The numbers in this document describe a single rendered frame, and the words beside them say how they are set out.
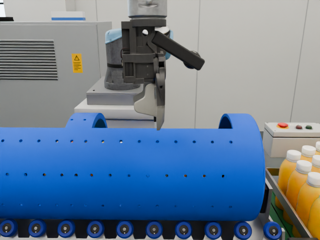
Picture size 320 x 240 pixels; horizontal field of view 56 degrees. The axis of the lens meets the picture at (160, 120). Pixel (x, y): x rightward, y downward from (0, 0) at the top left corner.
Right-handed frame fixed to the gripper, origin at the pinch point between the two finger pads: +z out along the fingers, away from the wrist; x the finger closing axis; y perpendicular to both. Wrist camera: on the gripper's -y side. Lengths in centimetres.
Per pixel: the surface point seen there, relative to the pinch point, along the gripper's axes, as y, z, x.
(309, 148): -49, 17, -21
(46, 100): 72, 32, -183
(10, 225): 37.7, 29.1, -9.7
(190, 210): -7.1, 22.8, -0.7
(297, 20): -180, -30, -265
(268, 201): -29.3, 25.4, -6.5
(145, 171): 3.2, 12.4, -1.7
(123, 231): 9.2, 30.5, -5.5
